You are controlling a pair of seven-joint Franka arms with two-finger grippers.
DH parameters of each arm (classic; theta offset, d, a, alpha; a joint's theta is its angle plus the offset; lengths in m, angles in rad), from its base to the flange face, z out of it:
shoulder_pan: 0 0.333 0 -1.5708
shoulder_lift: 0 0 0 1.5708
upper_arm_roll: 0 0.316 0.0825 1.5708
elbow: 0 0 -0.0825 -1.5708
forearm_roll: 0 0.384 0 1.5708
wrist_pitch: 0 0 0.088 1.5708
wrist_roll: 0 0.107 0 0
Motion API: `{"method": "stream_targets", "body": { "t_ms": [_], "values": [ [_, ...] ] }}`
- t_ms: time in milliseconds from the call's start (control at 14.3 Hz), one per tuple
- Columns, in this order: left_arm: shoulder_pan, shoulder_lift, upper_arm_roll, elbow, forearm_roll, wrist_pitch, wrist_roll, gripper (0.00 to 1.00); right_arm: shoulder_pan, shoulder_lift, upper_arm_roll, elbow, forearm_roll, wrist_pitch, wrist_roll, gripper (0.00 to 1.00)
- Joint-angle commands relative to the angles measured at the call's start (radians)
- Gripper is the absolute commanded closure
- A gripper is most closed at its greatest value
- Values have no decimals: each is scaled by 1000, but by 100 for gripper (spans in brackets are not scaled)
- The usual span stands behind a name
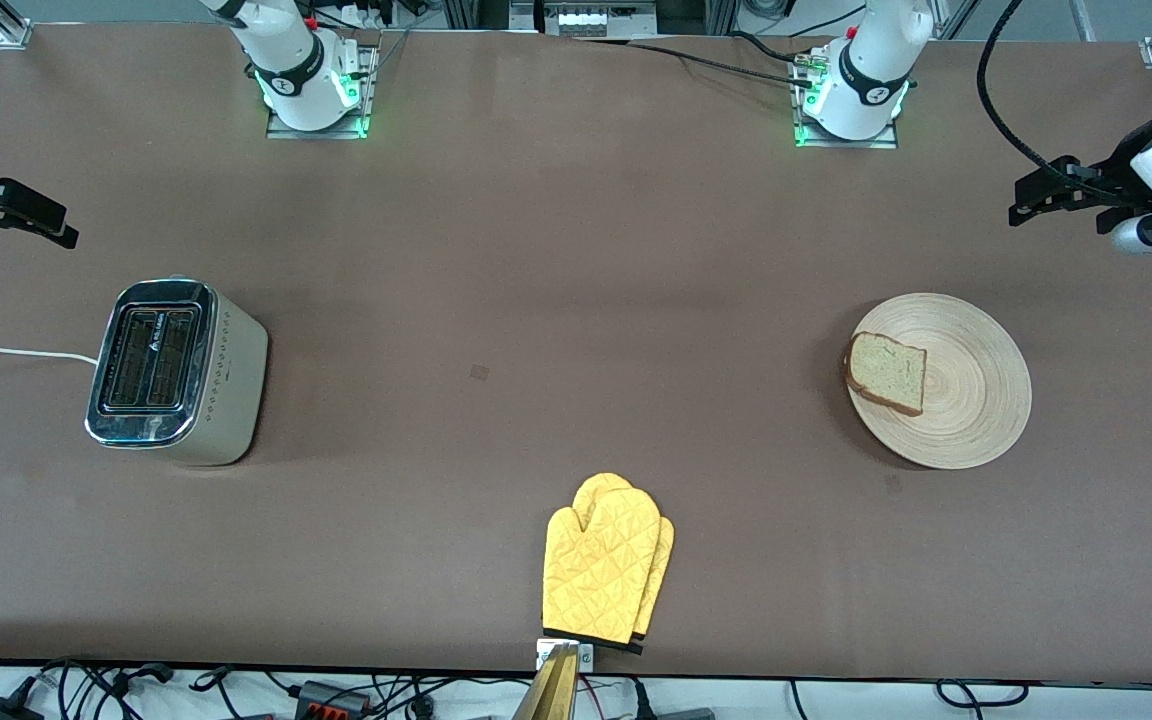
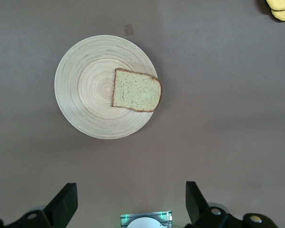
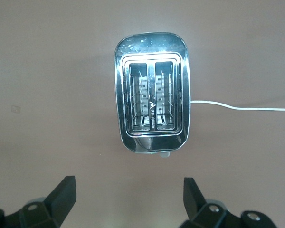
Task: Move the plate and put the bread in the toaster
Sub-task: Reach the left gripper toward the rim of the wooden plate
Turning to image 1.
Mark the round wooden plate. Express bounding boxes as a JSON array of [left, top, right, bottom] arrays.
[[846, 292, 1033, 471]]

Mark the brown-crust bread slice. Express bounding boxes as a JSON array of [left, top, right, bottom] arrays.
[[843, 332, 928, 418]]

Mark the cream chrome two-slot toaster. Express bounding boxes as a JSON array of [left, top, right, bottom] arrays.
[[84, 274, 270, 468]]

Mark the white power strip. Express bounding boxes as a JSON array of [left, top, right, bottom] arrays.
[[533, 0, 659, 39]]

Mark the yellow quilted oven mitt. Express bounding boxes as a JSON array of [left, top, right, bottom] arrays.
[[542, 487, 661, 656], [574, 472, 676, 643]]

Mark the black orange connector block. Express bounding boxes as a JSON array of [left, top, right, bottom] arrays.
[[294, 680, 374, 717]]

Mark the black left arm hose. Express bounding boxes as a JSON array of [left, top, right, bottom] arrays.
[[976, 0, 1137, 201]]

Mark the white toaster power cord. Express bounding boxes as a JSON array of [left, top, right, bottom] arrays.
[[0, 345, 101, 368]]

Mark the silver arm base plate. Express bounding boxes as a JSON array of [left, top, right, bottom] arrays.
[[266, 42, 379, 141], [792, 48, 902, 151]]

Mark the thick black table cable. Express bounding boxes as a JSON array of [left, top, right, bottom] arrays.
[[729, 30, 809, 67]]

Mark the thin black table cable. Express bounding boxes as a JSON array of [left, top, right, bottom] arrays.
[[576, 36, 819, 89]]

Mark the black looped floor cable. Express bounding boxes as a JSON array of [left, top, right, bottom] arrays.
[[936, 679, 1030, 712]]

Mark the silver mast mounting bracket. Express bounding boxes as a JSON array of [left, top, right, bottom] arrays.
[[535, 638, 596, 673]]

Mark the gold metal camera mast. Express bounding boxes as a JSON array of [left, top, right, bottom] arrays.
[[511, 645, 583, 720]]

